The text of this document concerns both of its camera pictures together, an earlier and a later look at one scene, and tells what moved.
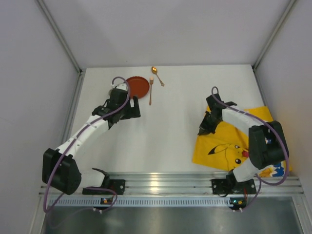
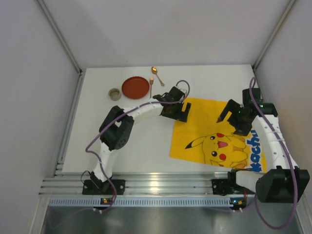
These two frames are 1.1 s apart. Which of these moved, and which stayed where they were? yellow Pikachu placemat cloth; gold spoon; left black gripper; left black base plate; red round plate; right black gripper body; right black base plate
Moved: right black gripper body; yellow Pikachu placemat cloth; left black gripper
Stayed: gold spoon; right black base plate; left black base plate; red round plate
